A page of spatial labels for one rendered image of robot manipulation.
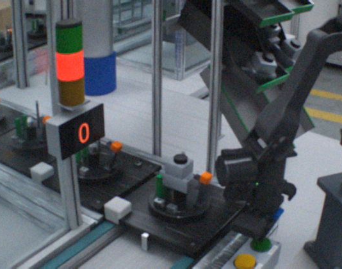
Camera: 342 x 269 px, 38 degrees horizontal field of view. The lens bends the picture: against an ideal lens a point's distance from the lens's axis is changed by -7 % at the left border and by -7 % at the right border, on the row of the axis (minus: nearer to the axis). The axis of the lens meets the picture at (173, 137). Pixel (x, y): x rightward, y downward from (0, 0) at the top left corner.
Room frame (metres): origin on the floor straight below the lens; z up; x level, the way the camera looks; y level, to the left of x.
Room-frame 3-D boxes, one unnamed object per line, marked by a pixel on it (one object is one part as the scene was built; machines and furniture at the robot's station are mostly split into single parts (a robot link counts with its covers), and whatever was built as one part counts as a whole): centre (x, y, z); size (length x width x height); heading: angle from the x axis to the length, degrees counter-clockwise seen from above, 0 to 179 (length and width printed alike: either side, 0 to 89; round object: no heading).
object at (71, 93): (0.88, 0.19, 1.28); 0.05 x 0.05 x 0.05
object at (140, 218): (0.97, -0.02, 0.96); 0.24 x 0.24 x 0.02; 56
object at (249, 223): (0.83, -0.18, 1.09); 0.19 x 0.06 x 0.08; 146
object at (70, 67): (0.88, 0.19, 1.33); 0.05 x 0.05 x 0.05
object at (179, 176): (0.97, -0.01, 1.06); 0.08 x 0.04 x 0.07; 56
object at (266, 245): (0.83, -0.18, 0.96); 0.04 x 0.04 x 0.02
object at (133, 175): (1.11, 0.20, 1.01); 0.24 x 0.24 x 0.13; 56
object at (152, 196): (0.97, -0.02, 0.98); 0.14 x 0.14 x 0.02
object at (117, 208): (0.94, 0.12, 0.97); 0.05 x 0.05 x 0.04; 56
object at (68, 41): (0.88, 0.19, 1.38); 0.05 x 0.05 x 0.05
